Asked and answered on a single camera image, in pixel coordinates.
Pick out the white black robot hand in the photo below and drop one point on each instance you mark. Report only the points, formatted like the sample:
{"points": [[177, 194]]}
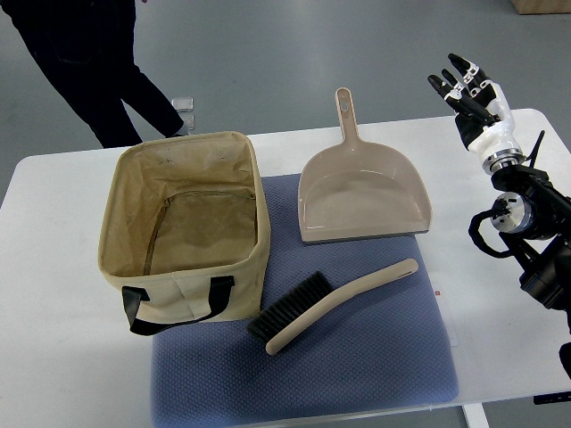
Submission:
{"points": [[482, 114]]}

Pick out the upper clear floor plate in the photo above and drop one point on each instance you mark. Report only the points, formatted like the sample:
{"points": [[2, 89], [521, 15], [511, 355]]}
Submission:
{"points": [[184, 104]]}

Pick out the pink plastic dustpan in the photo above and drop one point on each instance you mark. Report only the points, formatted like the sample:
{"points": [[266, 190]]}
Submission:
{"points": [[358, 189]]}

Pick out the white table leg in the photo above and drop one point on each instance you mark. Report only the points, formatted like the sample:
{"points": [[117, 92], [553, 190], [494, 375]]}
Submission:
{"points": [[475, 416]]}

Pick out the yellow fabric bag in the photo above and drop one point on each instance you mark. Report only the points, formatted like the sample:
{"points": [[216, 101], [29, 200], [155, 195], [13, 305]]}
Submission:
{"points": [[185, 236]]}

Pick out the lower clear floor plate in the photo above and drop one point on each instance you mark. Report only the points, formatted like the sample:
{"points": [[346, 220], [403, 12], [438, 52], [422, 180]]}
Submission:
{"points": [[188, 119]]}

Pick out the cardboard box corner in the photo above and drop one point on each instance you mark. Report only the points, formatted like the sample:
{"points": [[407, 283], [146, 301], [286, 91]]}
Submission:
{"points": [[529, 7]]}

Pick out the black table control panel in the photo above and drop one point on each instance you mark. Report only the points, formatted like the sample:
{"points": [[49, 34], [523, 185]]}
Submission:
{"points": [[552, 398]]}

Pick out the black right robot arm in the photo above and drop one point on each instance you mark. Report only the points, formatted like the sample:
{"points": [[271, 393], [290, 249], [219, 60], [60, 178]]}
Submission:
{"points": [[529, 221]]}

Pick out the clear floor plate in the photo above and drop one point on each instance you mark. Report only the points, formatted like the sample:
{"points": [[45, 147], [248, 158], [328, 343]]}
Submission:
{"points": [[188, 119], [184, 104]]}

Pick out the person in dark clothes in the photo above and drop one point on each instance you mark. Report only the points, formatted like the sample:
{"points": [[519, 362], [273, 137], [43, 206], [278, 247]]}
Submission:
{"points": [[85, 49]]}

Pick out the pink hand broom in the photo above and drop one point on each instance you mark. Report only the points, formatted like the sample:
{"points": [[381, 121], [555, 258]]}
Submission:
{"points": [[309, 301]]}

